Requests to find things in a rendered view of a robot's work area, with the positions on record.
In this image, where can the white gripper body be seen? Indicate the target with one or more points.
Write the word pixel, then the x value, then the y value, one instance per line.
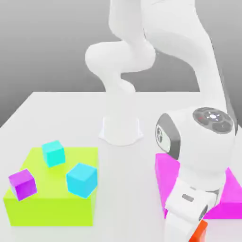
pixel 176 228

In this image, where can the small orange cube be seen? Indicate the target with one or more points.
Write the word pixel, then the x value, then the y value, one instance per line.
pixel 200 231

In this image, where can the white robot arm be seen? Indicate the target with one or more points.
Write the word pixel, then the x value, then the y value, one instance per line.
pixel 200 155

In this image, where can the small sky blue cube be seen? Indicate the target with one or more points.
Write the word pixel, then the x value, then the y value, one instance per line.
pixel 81 179

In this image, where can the small turquoise cube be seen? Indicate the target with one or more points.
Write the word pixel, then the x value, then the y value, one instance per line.
pixel 53 154

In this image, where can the small purple cube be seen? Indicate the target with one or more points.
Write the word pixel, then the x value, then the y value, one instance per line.
pixel 22 184

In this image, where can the large magenta box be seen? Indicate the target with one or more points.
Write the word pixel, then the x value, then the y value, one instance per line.
pixel 166 171

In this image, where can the large lime box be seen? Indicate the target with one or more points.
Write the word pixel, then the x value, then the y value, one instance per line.
pixel 49 208

